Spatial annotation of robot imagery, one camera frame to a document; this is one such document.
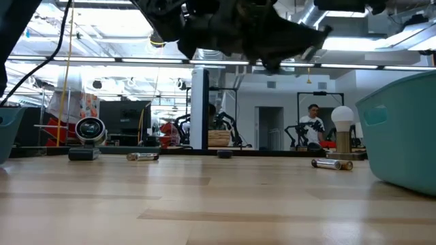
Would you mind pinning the white draped cover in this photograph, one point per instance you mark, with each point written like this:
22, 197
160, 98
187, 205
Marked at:
64, 98

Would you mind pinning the white bulb lamp wooden base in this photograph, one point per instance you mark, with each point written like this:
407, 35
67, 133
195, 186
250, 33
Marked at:
342, 117

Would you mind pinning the red shelf rack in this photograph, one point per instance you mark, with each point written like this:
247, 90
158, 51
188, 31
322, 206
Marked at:
54, 131

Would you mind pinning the large teal plastic bin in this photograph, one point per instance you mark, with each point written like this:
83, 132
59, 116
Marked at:
402, 149

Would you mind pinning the black background robot arm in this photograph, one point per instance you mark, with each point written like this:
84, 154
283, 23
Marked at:
235, 131
182, 127

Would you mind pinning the round black gauge on stand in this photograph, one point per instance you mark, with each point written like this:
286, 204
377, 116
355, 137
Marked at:
90, 131

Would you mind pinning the yellow hanging pendant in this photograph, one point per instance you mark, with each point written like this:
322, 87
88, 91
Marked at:
308, 76

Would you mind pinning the black monitor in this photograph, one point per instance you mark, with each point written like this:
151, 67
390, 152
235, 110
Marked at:
124, 117

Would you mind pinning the black rig frame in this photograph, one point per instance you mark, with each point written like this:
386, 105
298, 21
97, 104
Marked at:
320, 93

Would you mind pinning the orange patterned poster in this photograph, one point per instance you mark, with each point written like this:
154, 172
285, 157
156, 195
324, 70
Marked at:
89, 105

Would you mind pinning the red cart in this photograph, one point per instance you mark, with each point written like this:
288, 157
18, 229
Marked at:
169, 131

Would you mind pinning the slim silver battery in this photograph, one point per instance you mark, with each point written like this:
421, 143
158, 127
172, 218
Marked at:
144, 156

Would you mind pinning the copper battery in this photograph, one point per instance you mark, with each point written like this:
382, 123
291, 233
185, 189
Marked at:
347, 165

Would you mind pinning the silver metal stand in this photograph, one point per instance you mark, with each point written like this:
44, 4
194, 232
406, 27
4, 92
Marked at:
68, 112

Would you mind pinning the silver ribbed ceiling duct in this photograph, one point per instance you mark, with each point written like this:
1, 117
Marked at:
209, 54

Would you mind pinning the white pillar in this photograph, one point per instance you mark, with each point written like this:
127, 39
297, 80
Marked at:
199, 109

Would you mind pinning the silver slanted ceiling duct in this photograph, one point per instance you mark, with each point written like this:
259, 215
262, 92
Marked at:
303, 17

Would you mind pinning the black ceiling spotlight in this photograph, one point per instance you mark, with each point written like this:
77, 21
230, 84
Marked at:
157, 40

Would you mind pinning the wicker basket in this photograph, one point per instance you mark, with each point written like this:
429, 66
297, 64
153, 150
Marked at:
219, 137

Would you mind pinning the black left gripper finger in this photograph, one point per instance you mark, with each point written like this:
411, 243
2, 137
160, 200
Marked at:
293, 42
274, 64

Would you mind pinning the long ceiling light rail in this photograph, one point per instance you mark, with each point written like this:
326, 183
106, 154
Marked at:
151, 60

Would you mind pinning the person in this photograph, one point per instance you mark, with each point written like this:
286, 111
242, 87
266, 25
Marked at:
311, 124
212, 115

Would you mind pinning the black table edge rail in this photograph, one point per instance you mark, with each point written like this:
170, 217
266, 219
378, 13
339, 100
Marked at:
265, 153

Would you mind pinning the black background robot arms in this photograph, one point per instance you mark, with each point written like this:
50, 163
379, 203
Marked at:
301, 129

